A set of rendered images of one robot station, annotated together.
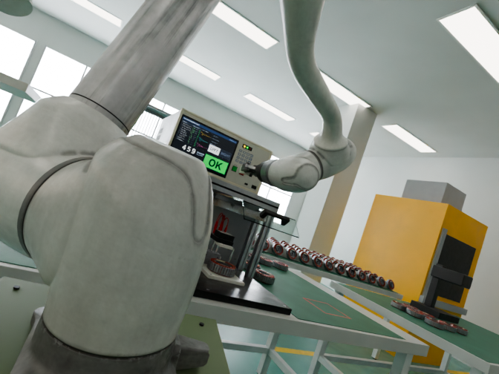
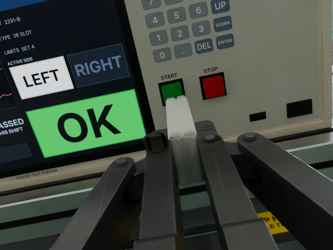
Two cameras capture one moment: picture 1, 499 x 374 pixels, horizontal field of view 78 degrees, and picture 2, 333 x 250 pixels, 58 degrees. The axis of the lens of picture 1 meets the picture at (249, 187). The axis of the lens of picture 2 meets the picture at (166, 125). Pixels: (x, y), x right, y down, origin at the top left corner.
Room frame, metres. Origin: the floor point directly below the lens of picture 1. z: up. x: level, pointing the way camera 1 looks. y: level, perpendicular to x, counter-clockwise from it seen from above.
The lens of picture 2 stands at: (1.06, -0.04, 1.26)
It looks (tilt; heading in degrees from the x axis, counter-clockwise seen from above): 22 degrees down; 30
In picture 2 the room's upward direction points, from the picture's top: 13 degrees counter-clockwise
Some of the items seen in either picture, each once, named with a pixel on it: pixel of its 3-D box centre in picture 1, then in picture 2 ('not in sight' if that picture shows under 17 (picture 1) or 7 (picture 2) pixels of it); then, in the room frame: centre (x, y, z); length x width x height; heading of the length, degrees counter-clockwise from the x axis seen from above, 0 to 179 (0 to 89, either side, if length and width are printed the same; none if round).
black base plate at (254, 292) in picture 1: (187, 269); not in sight; (1.16, 0.11, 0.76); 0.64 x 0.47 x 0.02; 117
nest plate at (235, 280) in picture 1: (219, 273); not in sight; (1.20, -0.01, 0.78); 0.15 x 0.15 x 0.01; 27
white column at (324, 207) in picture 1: (326, 200); not in sight; (5.21, -1.29, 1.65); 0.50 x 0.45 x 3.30; 27
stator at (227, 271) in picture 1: (221, 267); not in sight; (1.20, -0.01, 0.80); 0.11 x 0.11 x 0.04
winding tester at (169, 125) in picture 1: (207, 154); (115, 44); (1.44, 0.24, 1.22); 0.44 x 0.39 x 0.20; 117
